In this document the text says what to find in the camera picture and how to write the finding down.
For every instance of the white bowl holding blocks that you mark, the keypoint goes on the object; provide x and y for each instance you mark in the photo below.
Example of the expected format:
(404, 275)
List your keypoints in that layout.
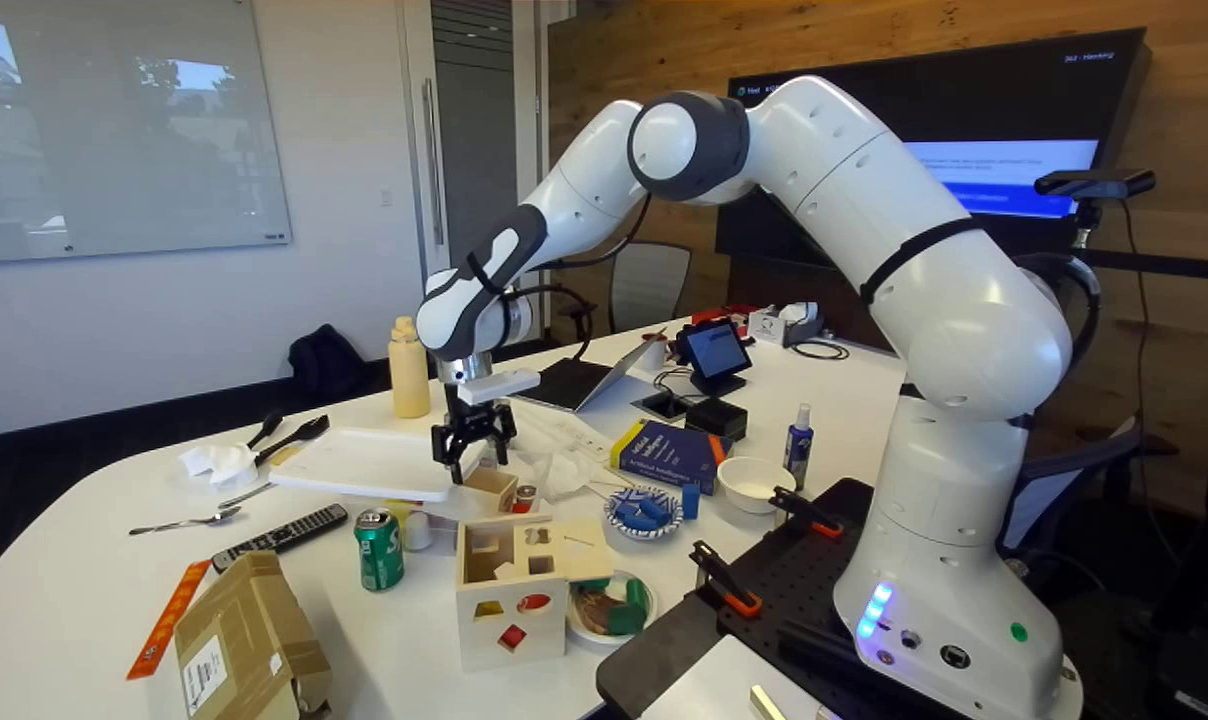
(608, 607)

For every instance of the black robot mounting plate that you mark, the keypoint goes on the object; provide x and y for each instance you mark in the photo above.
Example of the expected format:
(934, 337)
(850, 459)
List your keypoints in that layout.
(767, 602)

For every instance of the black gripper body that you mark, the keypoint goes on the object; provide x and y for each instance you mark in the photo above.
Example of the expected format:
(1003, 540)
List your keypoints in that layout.
(475, 418)

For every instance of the wall whiteboard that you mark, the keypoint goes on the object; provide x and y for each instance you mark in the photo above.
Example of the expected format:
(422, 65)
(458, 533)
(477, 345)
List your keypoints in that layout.
(118, 127)

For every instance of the dark blue book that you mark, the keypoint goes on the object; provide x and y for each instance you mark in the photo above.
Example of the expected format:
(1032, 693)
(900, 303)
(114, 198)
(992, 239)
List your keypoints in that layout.
(665, 455)

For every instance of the grey office chair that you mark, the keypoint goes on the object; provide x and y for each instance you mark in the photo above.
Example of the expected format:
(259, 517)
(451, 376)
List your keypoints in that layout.
(647, 280)

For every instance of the silver fork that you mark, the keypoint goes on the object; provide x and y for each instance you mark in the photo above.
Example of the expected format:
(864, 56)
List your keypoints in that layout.
(187, 522)

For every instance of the blue marker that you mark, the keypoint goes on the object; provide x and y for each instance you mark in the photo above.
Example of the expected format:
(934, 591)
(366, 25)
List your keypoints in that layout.
(797, 445)

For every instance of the small tablet on stand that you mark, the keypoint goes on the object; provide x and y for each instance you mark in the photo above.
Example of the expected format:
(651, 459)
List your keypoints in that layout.
(715, 355)

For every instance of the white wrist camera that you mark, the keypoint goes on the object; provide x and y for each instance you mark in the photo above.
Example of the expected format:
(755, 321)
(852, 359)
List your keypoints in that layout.
(506, 386)

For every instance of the black cube device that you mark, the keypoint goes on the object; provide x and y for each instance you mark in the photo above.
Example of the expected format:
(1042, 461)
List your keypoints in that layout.
(717, 418)

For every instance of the black remote control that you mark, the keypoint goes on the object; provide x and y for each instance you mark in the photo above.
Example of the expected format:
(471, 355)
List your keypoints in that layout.
(283, 530)

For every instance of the crumpled clear plastic bag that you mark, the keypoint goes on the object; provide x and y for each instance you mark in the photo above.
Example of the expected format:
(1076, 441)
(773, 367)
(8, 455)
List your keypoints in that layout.
(213, 461)

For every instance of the small wooden block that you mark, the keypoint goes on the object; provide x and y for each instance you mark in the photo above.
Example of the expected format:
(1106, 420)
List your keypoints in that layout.
(500, 490)

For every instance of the wooden shape sorter box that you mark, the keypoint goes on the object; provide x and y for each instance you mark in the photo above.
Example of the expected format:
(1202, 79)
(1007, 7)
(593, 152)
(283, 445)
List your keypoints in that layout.
(518, 584)

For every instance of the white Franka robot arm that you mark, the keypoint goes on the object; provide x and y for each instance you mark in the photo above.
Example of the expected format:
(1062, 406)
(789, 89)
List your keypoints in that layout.
(899, 292)

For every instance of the black spatula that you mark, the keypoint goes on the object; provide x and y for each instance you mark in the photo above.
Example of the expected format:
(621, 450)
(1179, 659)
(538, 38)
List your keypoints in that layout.
(289, 441)

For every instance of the blue bowl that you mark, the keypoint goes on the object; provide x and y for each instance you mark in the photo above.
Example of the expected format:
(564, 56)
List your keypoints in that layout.
(640, 512)

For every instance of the brown cardboard box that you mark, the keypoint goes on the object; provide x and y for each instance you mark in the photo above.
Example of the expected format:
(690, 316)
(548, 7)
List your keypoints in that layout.
(248, 655)

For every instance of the green soda can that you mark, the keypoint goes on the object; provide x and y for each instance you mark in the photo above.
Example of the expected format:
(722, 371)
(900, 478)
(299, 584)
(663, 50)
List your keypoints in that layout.
(377, 550)

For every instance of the black and orange clamp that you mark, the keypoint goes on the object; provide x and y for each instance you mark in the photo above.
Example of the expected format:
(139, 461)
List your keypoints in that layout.
(727, 580)
(807, 512)

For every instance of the dark blue office chair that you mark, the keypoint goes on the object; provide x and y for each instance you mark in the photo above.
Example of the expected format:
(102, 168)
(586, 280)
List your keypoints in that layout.
(1069, 481)

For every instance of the black backpack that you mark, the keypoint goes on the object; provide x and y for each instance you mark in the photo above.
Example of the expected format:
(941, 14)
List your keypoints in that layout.
(325, 359)

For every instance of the orange ruler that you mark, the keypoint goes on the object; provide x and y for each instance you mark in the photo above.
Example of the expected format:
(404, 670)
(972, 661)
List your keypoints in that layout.
(167, 617)

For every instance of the plain white bowl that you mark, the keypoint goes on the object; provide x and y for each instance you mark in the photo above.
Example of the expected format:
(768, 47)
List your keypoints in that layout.
(749, 481)

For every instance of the yellow squeeze bottle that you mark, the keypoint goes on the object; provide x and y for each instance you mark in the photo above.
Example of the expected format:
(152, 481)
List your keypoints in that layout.
(409, 367)

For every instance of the large wall monitor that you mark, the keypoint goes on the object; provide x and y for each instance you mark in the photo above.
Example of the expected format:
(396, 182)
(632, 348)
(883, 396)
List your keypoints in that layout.
(989, 132)

